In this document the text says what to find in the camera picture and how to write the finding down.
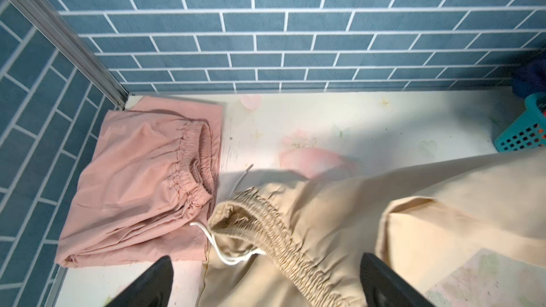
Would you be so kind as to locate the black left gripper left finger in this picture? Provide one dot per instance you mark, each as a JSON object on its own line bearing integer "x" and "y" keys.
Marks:
{"x": 152, "y": 288}

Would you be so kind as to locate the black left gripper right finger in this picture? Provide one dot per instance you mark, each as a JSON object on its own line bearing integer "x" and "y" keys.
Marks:
{"x": 383, "y": 287}

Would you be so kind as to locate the beige shorts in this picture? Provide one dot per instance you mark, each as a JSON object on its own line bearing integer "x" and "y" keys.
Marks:
{"x": 463, "y": 232}

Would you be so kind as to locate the pink shorts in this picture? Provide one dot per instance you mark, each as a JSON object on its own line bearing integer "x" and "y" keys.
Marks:
{"x": 152, "y": 179}

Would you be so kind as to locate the navy blue shorts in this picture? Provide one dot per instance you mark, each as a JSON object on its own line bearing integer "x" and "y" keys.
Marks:
{"x": 530, "y": 79}

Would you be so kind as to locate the teal plastic laundry basket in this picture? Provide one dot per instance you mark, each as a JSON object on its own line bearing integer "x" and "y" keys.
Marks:
{"x": 528, "y": 130}

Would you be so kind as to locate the aluminium left corner post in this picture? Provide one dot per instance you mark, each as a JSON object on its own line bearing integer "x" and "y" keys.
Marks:
{"x": 49, "y": 22}

